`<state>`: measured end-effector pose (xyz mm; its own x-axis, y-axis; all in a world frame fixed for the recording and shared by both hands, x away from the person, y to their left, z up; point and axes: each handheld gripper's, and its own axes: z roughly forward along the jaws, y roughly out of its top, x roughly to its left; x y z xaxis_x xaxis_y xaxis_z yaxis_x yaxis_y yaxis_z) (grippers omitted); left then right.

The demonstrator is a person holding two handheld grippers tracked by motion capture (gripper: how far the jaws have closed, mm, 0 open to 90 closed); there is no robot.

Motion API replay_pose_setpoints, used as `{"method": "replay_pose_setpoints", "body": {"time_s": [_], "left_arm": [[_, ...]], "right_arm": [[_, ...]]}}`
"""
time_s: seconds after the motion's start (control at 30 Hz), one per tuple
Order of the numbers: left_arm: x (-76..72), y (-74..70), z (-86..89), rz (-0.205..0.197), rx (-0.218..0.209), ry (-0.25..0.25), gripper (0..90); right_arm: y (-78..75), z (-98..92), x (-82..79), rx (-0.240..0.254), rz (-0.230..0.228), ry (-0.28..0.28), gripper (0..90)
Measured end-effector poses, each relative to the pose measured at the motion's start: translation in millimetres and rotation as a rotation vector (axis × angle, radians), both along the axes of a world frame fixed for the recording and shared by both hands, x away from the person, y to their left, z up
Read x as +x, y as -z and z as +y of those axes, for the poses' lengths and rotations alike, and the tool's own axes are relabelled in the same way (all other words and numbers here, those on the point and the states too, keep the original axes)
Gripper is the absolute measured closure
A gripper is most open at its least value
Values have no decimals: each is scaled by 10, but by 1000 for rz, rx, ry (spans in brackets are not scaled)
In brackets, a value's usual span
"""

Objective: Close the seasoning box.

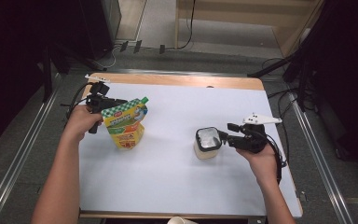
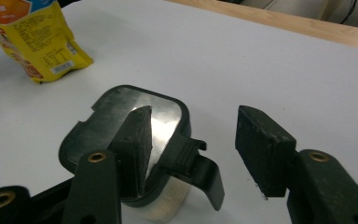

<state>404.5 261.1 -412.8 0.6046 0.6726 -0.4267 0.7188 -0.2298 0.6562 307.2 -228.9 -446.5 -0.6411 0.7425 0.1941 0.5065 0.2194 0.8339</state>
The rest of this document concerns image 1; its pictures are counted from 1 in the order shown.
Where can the metal floor rail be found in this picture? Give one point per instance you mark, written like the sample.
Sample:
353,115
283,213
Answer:
320,161
12,168

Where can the person's right hand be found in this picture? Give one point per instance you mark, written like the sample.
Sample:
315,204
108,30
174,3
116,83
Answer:
265,166

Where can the yellow green spouted pouch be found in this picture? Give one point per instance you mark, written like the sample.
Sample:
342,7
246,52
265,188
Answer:
126,124

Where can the black tripod stand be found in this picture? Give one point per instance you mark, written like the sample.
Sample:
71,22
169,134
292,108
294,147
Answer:
301,74

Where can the white paper sheet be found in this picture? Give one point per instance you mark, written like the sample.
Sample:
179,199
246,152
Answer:
174,180

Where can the small black floor plate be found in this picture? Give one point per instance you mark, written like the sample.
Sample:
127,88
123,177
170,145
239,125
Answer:
162,49
124,46
137,46

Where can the black curtain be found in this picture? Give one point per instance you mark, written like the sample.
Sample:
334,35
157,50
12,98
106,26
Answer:
9,62
351,77

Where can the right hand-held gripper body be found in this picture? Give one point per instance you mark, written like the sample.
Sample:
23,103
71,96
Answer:
251,141

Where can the clear jar with black lid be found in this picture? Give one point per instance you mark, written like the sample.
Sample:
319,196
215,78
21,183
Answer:
208,141

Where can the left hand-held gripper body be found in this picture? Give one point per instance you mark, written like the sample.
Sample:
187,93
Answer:
99,96

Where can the person's left hand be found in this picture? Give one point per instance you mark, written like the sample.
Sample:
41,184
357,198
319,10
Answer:
79,123

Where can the black metal stand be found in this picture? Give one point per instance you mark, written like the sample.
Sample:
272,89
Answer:
47,74

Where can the light wooden frame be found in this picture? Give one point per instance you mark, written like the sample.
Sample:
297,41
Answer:
286,34

